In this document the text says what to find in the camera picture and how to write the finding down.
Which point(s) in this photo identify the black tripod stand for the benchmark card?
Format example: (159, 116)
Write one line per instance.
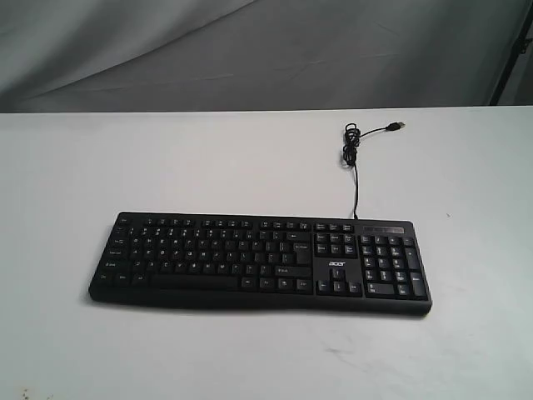
(519, 47)

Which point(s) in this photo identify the black acer keyboard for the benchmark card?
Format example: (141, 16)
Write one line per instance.
(214, 261)

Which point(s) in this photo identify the grey backdrop cloth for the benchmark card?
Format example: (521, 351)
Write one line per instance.
(193, 56)

